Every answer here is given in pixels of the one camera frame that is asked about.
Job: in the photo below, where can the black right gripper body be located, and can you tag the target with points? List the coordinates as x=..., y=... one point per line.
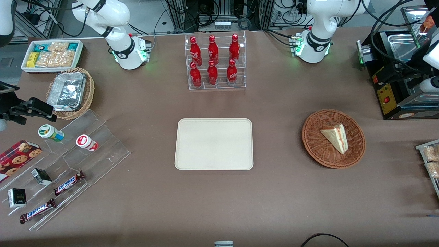
x=10, y=107

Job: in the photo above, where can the triangular sandwich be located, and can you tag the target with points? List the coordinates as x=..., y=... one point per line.
x=336, y=137

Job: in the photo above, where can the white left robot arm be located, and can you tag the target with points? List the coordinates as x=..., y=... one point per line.
x=315, y=34

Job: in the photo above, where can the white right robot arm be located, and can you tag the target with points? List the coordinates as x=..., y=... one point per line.
x=118, y=31

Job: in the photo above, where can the tan oval wicker basket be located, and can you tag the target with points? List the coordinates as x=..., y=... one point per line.
x=90, y=89

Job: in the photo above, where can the metal tray with snacks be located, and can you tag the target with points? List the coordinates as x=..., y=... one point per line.
x=420, y=146

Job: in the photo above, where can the brown round wicker basket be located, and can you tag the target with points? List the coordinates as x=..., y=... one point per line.
x=315, y=144

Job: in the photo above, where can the cream rectangular serving tray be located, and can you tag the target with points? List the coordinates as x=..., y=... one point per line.
x=213, y=144

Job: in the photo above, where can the green-lidded white drink cup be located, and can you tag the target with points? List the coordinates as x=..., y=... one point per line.
x=49, y=132

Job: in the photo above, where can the stacked aluminium foil trays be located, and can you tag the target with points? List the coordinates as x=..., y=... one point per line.
x=67, y=91

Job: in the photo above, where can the black food warmer yellow panel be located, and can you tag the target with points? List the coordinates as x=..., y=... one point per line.
x=387, y=101

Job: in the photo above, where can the white rectangular snack bin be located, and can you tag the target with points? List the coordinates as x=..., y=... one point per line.
x=25, y=67

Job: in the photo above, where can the yellow snack pack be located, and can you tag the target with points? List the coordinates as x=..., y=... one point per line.
x=32, y=59

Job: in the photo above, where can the clear bag of nut snacks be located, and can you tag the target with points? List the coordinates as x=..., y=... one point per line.
x=56, y=59
x=58, y=47

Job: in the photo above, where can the red-lidded white drink cup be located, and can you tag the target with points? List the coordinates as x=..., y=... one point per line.
x=85, y=141

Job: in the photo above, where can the red chocolate chip cookie box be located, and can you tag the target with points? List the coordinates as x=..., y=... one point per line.
x=19, y=157

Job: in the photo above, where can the orange skewered food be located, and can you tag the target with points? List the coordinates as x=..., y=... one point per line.
x=428, y=23

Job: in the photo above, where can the teal snack pack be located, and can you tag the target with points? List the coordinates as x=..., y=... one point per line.
x=72, y=46
x=40, y=47

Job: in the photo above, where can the small black box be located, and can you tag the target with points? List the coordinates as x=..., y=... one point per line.
x=17, y=198
x=42, y=176

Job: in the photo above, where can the clear acrylic stepped display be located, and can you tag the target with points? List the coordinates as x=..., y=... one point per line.
x=103, y=151

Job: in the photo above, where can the brown Snickers bar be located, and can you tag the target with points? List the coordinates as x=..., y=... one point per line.
x=37, y=211
x=68, y=183

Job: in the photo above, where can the clear bag of fried snacks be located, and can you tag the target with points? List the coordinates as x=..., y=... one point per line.
x=431, y=153
x=433, y=169

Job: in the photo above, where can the red cola bottle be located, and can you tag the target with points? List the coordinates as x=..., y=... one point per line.
x=213, y=49
x=212, y=73
x=195, y=51
x=234, y=48
x=195, y=75
x=232, y=72

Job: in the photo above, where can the clear acrylic bottle rack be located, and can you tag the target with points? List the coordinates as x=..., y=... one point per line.
x=219, y=85

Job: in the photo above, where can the white power strip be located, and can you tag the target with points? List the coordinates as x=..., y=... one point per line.
x=222, y=24

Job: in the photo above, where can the small grey device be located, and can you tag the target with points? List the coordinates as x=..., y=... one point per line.
x=223, y=244

